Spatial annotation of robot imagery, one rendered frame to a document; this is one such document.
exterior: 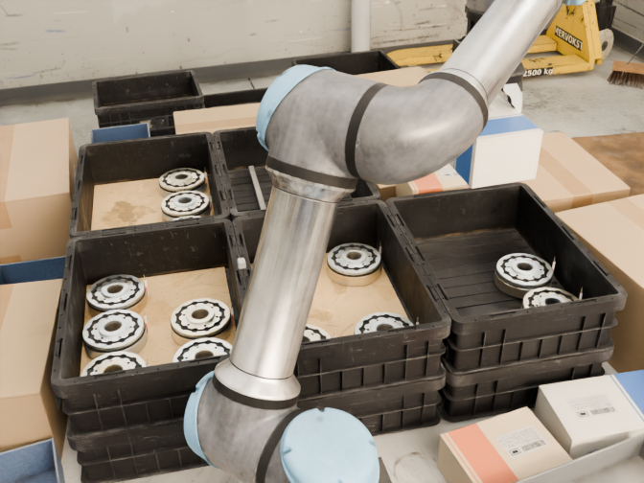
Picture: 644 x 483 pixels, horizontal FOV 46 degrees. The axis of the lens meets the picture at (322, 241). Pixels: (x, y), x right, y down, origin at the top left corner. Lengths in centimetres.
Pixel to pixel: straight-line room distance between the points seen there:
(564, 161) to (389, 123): 105
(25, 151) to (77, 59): 274
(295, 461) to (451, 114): 44
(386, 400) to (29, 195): 87
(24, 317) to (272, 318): 58
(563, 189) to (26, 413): 116
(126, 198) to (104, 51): 288
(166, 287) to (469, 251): 60
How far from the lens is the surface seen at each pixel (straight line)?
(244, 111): 206
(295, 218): 91
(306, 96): 89
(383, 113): 84
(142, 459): 126
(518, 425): 126
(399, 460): 128
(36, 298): 144
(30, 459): 132
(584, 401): 130
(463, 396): 131
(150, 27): 456
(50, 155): 185
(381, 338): 115
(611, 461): 126
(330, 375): 119
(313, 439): 94
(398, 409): 128
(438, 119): 85
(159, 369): 112
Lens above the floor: 167
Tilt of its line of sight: 33 degrees down
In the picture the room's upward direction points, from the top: 1 degrees counter-clockwise
